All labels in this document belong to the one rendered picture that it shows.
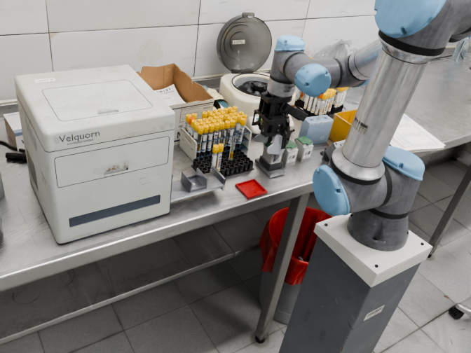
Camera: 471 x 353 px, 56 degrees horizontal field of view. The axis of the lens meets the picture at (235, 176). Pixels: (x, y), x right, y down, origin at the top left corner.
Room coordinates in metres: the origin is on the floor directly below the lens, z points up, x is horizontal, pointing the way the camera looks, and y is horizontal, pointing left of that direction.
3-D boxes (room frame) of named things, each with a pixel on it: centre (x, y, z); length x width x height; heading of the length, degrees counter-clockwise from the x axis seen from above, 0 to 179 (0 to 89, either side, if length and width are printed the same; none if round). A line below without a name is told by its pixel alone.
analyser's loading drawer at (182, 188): (0.94, 0.13, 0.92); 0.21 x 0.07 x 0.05; 128
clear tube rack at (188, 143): (1.22, 0.08, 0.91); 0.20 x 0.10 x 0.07; 128
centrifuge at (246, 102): (1.49, -0.04, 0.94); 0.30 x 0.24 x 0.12; 29
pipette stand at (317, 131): (1.35, -0.24, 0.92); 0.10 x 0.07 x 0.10; 123
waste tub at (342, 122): (1.40, -0.39, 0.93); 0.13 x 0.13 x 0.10; 37
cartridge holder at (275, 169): (1.16, -0.10, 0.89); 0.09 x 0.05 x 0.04; 36
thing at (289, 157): (1.21, -0.15, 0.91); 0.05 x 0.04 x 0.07; 38
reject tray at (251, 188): (1.03, -0.05, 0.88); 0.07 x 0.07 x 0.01; 38
